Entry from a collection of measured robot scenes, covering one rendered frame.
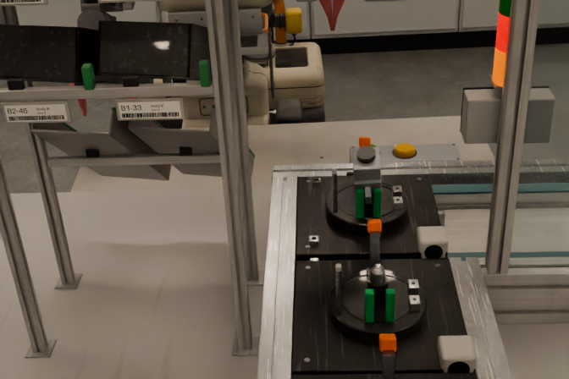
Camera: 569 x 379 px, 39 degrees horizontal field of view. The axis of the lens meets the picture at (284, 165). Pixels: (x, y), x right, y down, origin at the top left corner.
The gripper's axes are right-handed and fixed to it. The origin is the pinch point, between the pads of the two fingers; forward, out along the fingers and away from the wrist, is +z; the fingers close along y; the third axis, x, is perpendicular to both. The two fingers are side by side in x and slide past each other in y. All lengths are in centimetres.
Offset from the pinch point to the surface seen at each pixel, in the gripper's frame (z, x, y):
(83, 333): 37, -38, -41
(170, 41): -11.4, -36.3, -21.3
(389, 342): 17, -63, 6
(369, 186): 19.1, -23.5, 5.5
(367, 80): 119, 248, 17
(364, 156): 13.6, -23.1, 4.7
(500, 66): -5.5, -33.2, 22.6
